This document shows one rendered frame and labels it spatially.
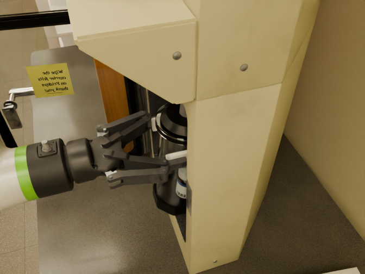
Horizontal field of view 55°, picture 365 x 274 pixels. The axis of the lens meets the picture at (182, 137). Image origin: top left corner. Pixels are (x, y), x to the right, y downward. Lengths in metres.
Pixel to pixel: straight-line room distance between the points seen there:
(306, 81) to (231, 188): 0.50
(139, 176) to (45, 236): 0.37
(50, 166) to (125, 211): 0.33
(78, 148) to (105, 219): 0.31
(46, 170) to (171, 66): 0.31
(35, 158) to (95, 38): 0.31
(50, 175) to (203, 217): 0.26
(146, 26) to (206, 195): 0.30
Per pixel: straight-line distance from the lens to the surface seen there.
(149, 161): 0.59
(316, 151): 1.01
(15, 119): 0.80
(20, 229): 2.10
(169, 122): 0.59
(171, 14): 0.35
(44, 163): 0.59
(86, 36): 0.33
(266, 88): 0.43
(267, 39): 0.39
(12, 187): 0.61
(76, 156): 0.59
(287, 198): 0.92
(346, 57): 0.85
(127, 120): 0.67
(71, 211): 0.90
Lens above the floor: 1.67
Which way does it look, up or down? 45 degrees down
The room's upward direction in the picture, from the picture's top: straight up
